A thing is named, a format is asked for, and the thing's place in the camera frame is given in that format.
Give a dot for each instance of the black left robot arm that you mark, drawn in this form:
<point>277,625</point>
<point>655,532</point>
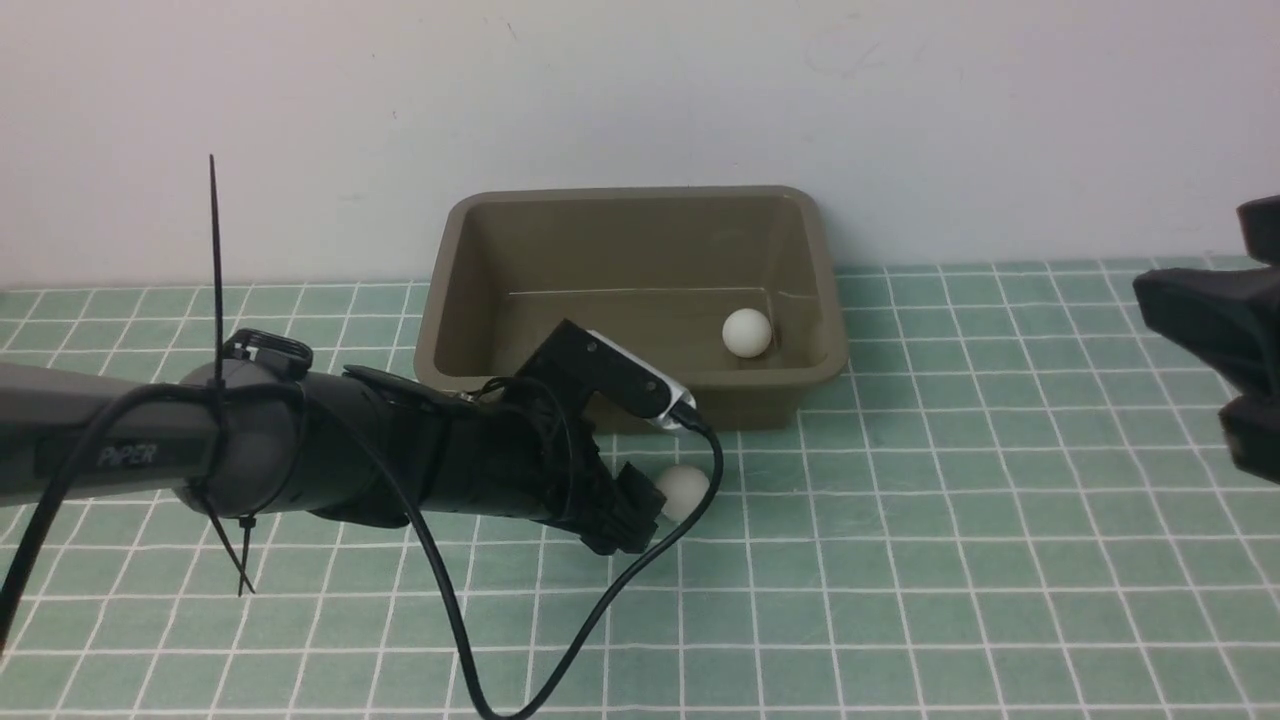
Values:
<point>164,443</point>

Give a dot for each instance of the olive plastic bin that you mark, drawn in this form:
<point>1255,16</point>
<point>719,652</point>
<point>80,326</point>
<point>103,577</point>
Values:
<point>656,270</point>

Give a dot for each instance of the green checkered tablecloth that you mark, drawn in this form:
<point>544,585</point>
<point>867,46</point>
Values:
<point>1014,503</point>

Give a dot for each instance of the plain white ball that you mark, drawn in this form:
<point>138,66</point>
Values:
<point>747,333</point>
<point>682,488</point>

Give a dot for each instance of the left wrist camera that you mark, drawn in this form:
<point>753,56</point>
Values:
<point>576,364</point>

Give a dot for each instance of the black cable tie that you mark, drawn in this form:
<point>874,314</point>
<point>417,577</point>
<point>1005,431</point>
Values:
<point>217,330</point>

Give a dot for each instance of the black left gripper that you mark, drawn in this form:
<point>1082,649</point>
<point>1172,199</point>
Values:
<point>520,456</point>

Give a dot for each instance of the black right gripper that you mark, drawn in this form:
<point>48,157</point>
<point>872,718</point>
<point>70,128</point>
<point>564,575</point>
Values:
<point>1229,319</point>

